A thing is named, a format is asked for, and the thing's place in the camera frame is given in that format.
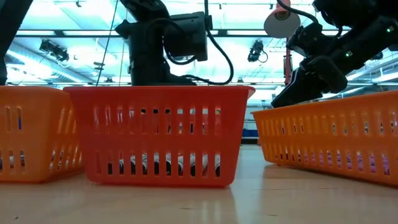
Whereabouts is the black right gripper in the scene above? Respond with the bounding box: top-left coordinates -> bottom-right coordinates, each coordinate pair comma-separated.
271,55 -> 348,109

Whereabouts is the orange plastic basket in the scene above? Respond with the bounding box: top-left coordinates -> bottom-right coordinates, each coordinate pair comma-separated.
0,85 -> 84,184
251,89 -> 398,189

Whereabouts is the red plastic basket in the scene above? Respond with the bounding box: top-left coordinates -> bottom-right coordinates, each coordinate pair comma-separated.
63,85 -> 256,189

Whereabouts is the blue bin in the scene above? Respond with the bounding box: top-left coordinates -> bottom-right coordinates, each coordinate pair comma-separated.
241,128 -> 259,138

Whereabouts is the red desk lamp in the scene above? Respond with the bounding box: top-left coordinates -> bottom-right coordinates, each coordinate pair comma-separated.
263,0 -> 302,108

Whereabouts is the black hanging cable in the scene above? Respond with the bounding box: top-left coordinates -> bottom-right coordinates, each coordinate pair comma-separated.
95,0 -> 119,86

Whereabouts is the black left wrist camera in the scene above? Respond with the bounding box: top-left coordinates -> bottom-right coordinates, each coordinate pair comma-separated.
164,11 -> 208,62

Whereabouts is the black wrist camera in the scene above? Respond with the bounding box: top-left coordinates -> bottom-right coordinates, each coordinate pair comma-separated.
164,11 -> 208,62
285,22 -> 325,59

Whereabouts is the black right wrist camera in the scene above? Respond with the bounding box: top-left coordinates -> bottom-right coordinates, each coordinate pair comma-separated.
285,22 -> 325,59

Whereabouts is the black ceiling camera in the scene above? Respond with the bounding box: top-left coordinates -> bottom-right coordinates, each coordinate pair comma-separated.
247,39 -> 269,63
39,39 -> 70,62

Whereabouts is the black looped wrist cable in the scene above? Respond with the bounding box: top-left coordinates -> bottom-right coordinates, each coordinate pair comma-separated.
275,0 -> 321,26
161,0 -> 234,86

